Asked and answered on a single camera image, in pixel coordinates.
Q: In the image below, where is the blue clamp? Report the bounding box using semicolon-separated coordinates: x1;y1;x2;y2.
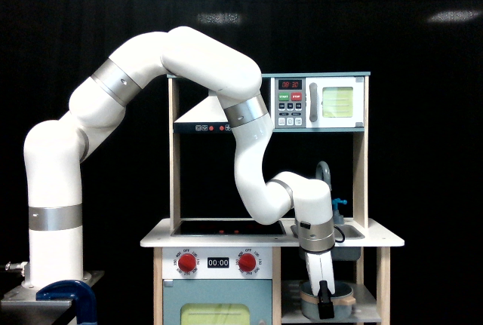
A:
35;280;98;325

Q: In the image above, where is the teal oven door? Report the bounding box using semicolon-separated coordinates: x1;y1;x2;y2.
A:
163;279;272;324

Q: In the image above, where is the grey pot with wooden rim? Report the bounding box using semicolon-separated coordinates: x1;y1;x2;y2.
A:
299;281;356;321

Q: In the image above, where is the black oven timer display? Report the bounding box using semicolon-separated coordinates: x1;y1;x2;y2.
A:
207;257;229;268

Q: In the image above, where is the white toy microwave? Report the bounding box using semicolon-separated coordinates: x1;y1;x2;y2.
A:
270;73;368;131

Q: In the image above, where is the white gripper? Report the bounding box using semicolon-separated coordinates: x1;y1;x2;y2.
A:
305;251;335;319

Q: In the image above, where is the grey faucet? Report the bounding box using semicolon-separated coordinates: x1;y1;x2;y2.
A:
315;161;344;225

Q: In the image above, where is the black stovetop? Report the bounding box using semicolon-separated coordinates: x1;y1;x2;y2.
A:
172;219;285;236

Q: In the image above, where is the right red oven knob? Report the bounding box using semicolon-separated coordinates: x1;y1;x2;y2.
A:
238;253;257;273

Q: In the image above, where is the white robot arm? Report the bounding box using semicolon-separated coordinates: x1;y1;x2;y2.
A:
23;26;335;308

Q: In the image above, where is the red oven knob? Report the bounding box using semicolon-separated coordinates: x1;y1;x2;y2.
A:
177;253;197;273
238;253;257;273

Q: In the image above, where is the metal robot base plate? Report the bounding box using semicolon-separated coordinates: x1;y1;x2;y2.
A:
0;270;106;308

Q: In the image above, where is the wooden toy kitchen frame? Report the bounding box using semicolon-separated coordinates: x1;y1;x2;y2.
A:
141;72;404;324

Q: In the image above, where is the grey lower shelf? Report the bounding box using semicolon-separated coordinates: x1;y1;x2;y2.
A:
281;281;381;324

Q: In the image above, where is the blue tap handle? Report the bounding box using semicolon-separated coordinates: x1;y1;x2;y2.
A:
331;198;347;212

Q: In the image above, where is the left red oven knob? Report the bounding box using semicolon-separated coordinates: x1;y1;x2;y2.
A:
177;253;197;273

